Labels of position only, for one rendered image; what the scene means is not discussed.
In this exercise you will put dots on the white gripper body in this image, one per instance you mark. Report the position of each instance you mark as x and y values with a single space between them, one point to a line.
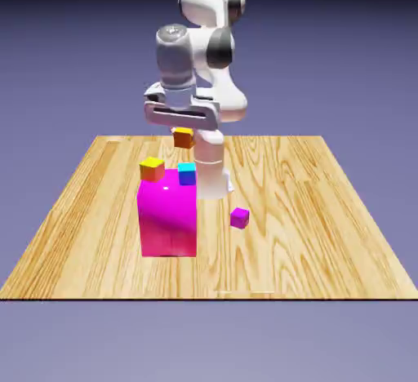
196 120

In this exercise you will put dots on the small orange cube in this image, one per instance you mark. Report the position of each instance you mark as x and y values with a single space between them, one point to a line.
183 139

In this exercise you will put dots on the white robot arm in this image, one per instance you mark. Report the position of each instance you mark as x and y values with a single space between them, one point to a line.
209 62

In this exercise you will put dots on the small blue cube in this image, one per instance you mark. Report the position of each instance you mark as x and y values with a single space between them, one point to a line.
187 174

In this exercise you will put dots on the small yellow cube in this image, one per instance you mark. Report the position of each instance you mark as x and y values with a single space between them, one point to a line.
152 169

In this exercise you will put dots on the small purple cube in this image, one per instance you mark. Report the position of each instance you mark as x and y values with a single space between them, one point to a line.
239 218

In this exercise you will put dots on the large magenta box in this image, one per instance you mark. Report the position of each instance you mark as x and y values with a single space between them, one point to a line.
167 215

